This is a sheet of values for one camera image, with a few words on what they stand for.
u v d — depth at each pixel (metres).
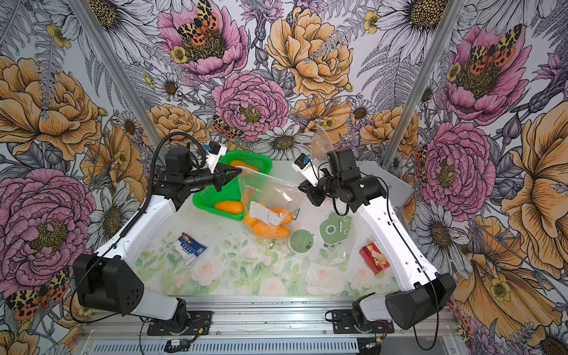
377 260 0.84
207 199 1.05
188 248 0.87
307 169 0.60
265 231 0.88
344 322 0.73
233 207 0.95
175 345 0.73
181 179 0.62
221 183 0.70
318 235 0.96
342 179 0.53
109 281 0.41
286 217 0.80
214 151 0.65
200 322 0.74
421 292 0.38
